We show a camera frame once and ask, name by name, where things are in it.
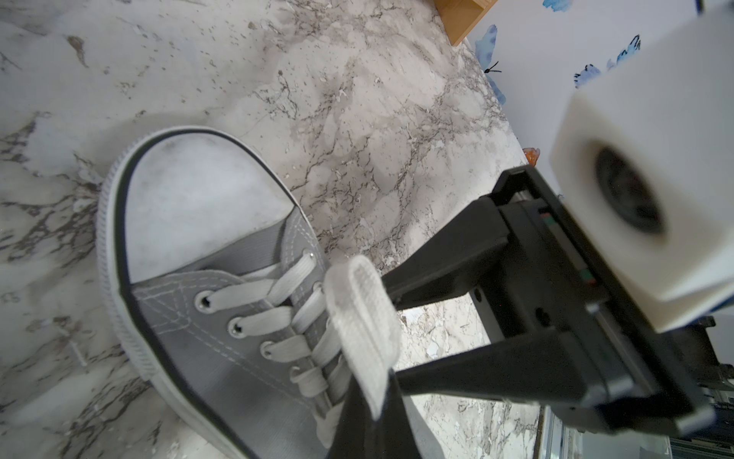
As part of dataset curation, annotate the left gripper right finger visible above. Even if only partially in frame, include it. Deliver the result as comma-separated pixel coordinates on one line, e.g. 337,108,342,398
375,372,422,459

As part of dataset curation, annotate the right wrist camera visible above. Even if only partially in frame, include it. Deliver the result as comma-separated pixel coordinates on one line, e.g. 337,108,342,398
550,3,733,332

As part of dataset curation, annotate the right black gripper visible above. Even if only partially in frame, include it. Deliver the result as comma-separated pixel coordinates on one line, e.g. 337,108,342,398
382,166,716,436

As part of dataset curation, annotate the grey canvas sneaker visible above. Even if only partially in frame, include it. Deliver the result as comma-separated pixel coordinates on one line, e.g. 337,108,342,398
96,125,445,459

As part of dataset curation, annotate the wooden shelf rack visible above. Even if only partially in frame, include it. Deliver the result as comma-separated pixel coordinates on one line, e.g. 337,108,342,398
434,0,497,47

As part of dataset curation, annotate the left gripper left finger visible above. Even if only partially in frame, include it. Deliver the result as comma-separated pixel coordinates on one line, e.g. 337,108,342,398
327,378,373,459

